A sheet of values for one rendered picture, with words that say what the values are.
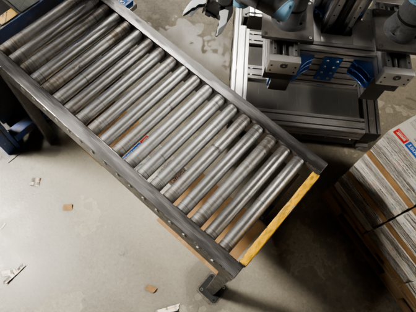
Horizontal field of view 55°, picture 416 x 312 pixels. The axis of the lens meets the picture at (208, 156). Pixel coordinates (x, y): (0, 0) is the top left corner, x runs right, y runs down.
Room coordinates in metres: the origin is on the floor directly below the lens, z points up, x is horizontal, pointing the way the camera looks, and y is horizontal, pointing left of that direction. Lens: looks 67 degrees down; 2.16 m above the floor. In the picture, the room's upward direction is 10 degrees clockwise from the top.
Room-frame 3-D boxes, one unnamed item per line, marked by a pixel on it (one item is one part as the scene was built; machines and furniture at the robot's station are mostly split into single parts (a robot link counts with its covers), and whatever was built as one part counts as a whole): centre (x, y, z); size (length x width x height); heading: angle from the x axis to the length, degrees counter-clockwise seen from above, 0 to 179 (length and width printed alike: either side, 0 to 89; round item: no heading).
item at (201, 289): (0.21, -0.14, 0.01); 0.14 x 0.13 x 0.01; 148
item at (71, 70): (0.94, 0.55, 0.77); 0.47 x 0.05 x 0.05; 148
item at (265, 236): (0.41, -0.29, 0.81); 0.43 x 0.03 x 0.02; 148
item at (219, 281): (0.21, -0.14, 0.34); 0.06 x 0.06 x 0.68; 58
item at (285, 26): (1.29, -0.24, 0.87); 0.15 x 0.15 x 0.10
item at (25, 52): (1.04, 0.71, 0.77); 0.47 x 0.05 x 0.05; 148
